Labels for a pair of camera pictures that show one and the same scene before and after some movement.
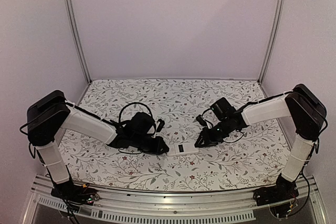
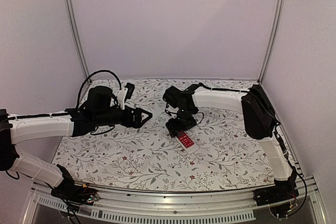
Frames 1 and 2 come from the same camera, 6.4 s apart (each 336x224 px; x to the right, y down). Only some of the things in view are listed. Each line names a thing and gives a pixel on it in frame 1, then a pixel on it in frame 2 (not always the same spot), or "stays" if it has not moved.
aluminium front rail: (118, 205) stays
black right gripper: (210, 135) to (182, 124)
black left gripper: (160, 144) to (136, 113)
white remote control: (177, 149) to (187, 142)
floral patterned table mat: (255, 163) stays
